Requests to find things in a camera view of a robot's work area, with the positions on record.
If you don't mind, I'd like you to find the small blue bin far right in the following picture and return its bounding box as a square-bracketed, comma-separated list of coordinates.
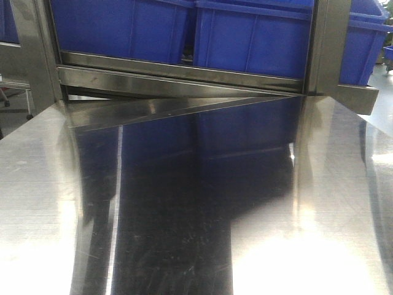
[383, 45, 393, 62]

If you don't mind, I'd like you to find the blue plastic bin middle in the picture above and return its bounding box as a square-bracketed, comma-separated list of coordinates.
[193, 1, 313, 79]

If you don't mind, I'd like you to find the blue plastic bin right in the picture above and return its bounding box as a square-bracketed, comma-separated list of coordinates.
[339, 0, 392, 86]

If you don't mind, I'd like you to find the blue plastic bin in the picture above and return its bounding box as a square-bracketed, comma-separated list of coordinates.
[193, 1, 313, 79]
[51, 1, 195, 64]
[339, 0, 392, 86]

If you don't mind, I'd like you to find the stainless steel shelf rack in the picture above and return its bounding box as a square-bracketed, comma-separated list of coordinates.
[11, 1, 378, 114]

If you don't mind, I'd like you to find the blue plastic bin left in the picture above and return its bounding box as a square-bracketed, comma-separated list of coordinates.
[51, 1, 195, 64]

